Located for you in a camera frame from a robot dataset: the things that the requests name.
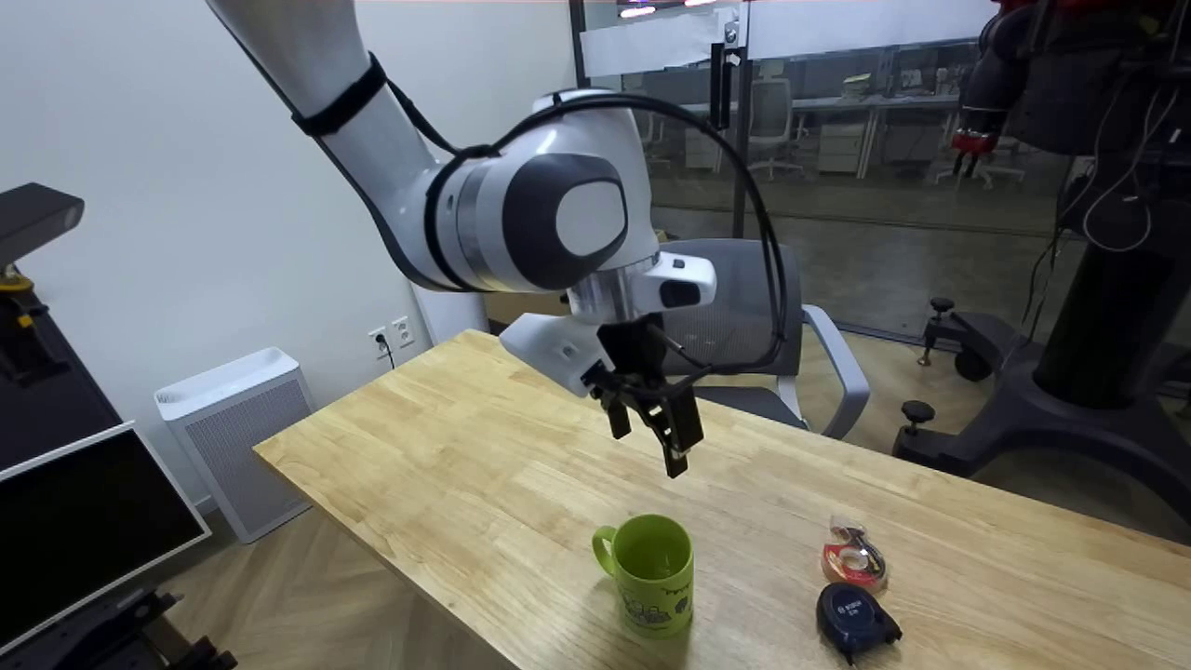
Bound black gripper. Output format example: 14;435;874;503
581;308;710;484

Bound green ceramic mug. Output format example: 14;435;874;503
590;511;695;645

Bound gray mesh office chair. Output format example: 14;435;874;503
664;234;874;444

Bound small red orange object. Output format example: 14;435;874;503
819;516;893;597

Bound white air purifier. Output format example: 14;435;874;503
149;342;317;547

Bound black panel with white rim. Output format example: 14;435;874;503
0;418;216;660

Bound black stand with yellow part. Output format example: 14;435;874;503
0;180;90;385

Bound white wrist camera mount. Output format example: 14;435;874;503
499;308;603;400

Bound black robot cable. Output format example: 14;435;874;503
289;51;797;385

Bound white wall socket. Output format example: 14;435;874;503
366;313;421;368

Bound black partition frame post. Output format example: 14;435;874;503
707;0;756;239

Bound black robot on pedestal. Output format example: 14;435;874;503
890;0;1191;526

